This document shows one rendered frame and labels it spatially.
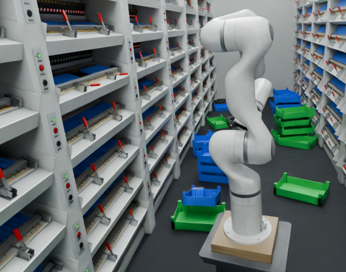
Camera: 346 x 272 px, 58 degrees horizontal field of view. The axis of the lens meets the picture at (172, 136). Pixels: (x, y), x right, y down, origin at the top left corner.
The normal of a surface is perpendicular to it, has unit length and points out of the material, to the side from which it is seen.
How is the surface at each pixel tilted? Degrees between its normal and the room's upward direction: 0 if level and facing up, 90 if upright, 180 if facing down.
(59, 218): 90
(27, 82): 90
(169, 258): 0
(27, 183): 19
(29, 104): 90
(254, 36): 92
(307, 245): 0
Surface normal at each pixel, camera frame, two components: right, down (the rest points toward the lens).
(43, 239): 0.22, -0.90
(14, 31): -0.24, 0.33
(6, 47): 0.95, 0.29
